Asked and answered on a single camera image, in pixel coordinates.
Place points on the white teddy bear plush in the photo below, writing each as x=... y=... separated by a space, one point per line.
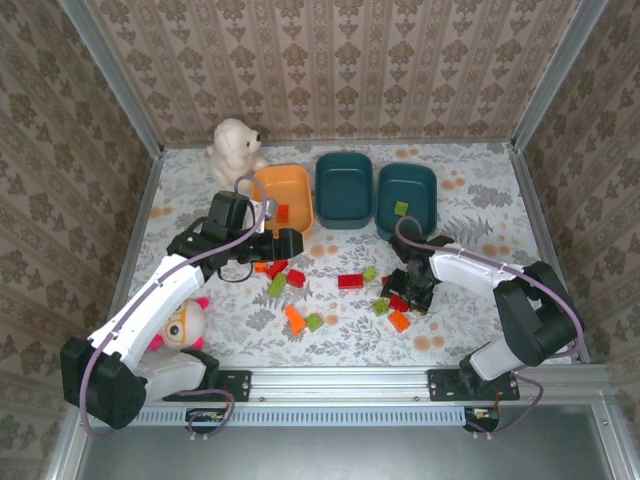
x=232 y=150

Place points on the floral table cloth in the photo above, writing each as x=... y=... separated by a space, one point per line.
x=350 y=345

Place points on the small green lego brick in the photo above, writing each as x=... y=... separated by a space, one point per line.
x=369 y=274

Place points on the long red lego brick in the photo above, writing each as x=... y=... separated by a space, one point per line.
x=350 y=281

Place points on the square red lego brick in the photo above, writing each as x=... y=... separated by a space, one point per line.
x=296 y=278

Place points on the aluminium frame post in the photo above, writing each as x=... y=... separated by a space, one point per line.
x=115 y=80
x=555 y=75

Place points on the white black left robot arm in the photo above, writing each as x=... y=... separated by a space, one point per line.
x=165 y=292

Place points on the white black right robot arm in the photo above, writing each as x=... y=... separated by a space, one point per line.
x=465 y=270

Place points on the aluminium side rail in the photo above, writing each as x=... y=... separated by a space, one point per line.
x=145 y=220
x=545 y=240

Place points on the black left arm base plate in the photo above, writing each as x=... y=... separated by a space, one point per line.
x=235 y=385

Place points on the orange plastic container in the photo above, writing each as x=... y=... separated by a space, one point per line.
x=292 y=187

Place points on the dark teal plastic container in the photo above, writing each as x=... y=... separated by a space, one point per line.
x=344 y=190
x=415 y=190

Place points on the orange-red lego brick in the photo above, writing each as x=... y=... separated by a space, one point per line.
x=283 y=212

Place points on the orange wedge lego brick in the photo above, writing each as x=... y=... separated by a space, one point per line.
x=294 y=320

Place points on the aluminium front rail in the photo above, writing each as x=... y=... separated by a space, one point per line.
x=340 y=382

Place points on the grey metal shelf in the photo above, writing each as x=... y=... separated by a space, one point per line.
x=350 y=455

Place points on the pink owl plush doll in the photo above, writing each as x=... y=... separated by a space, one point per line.
x=180 y=327

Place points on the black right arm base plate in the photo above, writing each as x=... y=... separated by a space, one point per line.
x=445 y=385

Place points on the long green lego brick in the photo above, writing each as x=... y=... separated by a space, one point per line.
x=276 y=286

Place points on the small orange lego brick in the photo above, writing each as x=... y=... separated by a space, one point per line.
x=260 y=267

